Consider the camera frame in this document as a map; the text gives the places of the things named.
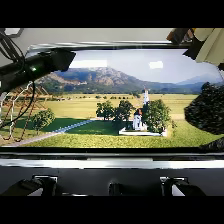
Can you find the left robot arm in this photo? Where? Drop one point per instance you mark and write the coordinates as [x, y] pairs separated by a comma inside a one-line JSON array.
[[43, 65]]

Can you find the brown clothes hanger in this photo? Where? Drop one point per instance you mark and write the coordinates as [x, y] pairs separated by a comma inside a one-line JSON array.
[[35, 96]]

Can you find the white clothes hanger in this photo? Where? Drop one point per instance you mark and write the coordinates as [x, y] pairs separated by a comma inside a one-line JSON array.
[[12, 113]]

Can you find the black garment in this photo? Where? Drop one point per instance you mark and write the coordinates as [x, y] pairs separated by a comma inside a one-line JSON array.
[[193, 50], [206, 108]]

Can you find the brown garment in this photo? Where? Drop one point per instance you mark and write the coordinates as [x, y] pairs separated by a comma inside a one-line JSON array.
[[178, 34]]

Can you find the silver frame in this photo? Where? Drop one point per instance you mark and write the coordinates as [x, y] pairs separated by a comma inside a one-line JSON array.
[[110, 163]]

